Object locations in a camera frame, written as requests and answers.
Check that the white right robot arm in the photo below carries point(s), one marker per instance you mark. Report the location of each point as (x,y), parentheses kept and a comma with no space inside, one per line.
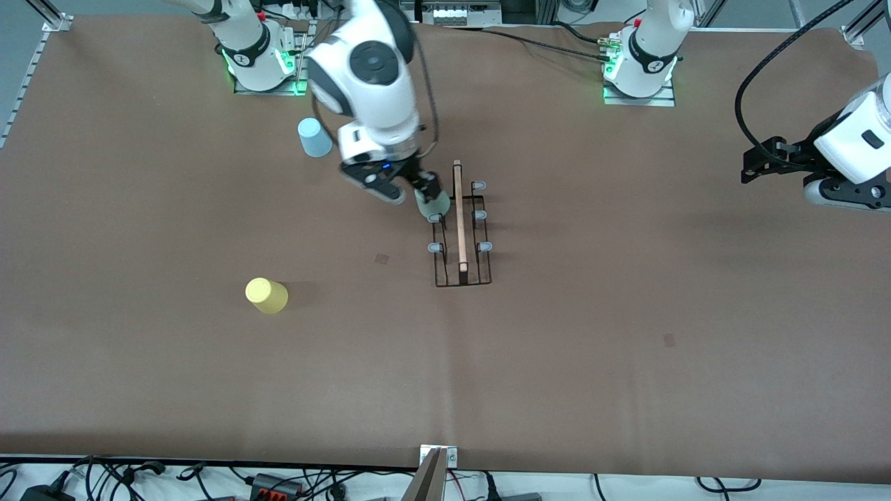
(376,90)

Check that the power strip with plugs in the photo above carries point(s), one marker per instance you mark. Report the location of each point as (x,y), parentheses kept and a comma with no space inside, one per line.
(299,10)

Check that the grey camera pole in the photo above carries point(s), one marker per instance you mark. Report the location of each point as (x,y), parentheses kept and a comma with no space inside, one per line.
(426,483)

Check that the mint green plastic cup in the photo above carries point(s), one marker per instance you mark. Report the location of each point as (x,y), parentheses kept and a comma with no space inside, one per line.
(437,209)

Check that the black box orange connectors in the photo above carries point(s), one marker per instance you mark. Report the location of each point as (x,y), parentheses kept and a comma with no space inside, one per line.
(268,481)

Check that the black equipment box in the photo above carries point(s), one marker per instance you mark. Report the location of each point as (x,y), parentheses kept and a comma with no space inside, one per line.
(529,10)

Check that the black power adapter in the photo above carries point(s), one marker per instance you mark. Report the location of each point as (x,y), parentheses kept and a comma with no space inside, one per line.
(45,494)

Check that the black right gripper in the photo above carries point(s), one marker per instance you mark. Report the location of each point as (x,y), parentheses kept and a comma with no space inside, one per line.
(416,177)

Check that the aluminium frame post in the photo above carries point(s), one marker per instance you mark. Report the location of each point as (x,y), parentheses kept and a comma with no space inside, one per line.
(49,14)
(866,21)

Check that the yellow plastic cup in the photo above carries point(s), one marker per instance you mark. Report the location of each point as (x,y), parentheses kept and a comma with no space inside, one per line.
(266,295)

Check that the aluminium extrusion bar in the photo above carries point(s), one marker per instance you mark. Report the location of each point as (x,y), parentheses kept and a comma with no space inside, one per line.
(797,10)
(710,10)

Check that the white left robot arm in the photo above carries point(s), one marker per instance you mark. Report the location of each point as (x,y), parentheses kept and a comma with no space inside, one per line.
(651,49)

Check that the aluminium left arm base plate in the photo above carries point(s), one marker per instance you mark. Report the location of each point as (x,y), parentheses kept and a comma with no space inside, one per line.
(640,101)

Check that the aluminium right arm base plate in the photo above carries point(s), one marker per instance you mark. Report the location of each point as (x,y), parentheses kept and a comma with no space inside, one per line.
(250,90)

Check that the white connector box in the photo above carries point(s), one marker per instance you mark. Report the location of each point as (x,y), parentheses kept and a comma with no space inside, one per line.
(452,14)

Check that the brown table cover sheet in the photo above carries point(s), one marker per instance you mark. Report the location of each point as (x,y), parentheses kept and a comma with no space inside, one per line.
(209,383)

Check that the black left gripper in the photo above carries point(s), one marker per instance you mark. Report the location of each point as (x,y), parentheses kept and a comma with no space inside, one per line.
(798,157)

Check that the small metal bracket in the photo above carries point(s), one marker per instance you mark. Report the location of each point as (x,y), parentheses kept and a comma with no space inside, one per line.
(451,456)

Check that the light blue plastic cup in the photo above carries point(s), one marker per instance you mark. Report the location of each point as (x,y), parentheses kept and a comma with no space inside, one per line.
(314,137)

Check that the slotted metal rail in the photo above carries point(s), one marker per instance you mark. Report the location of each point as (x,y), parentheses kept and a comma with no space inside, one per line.
(28,76)

